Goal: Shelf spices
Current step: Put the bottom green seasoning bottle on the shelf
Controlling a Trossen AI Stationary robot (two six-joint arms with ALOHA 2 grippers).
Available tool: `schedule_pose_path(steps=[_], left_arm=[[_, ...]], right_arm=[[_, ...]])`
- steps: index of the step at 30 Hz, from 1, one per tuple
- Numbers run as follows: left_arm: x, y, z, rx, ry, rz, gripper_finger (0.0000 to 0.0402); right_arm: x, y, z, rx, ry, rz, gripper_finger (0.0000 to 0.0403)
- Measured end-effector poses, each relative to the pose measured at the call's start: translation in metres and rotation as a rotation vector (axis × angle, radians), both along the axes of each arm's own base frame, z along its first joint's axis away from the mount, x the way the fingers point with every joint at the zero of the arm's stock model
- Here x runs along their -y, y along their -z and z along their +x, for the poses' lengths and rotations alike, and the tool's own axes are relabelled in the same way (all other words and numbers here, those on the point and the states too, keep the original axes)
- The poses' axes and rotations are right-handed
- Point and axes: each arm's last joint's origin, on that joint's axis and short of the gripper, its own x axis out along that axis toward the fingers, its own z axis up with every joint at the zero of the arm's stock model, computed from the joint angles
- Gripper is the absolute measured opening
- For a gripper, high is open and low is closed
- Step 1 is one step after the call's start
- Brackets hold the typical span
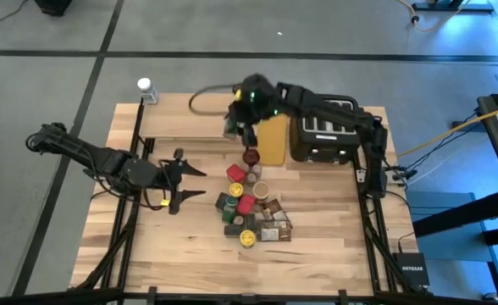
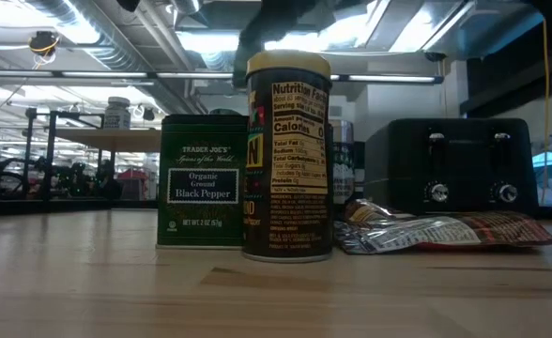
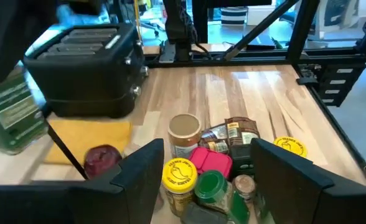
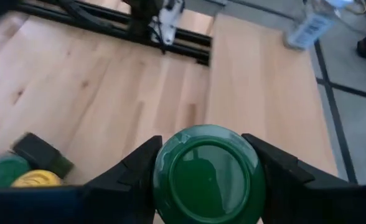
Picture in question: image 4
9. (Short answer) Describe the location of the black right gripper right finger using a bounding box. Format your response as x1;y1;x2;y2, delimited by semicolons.
241;133;352;224

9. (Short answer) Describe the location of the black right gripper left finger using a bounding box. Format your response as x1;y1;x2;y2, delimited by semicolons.
83;135;164;224

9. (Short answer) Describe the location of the green-lid herb spice jar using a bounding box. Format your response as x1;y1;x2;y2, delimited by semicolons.
152;124;267;224

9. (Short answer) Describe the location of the yellow-lid dark spice jar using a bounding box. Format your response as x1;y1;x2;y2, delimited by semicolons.
11;169;62;188

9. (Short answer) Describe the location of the black spice tin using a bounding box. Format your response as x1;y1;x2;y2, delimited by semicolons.
11;132;75;180

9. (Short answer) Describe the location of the green-lid oregano spice jar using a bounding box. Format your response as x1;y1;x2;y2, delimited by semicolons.
0;154;31;189

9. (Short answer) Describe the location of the white-lid spice jar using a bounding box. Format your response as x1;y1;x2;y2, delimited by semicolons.
283;0;357;51

